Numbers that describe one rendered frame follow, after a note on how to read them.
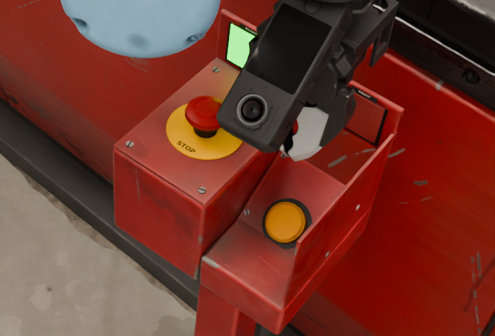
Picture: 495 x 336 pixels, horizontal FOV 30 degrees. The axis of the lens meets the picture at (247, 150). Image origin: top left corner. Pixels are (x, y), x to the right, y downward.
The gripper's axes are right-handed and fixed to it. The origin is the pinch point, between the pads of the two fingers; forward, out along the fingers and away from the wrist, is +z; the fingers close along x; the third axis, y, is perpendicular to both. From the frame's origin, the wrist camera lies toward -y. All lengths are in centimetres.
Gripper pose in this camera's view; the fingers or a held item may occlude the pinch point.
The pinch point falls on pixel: (289, 152)
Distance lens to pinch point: 76.3
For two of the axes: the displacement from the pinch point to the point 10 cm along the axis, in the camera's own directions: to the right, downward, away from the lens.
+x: -8.1, -4.9, 3.3
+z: -0.5, 6.1, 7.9
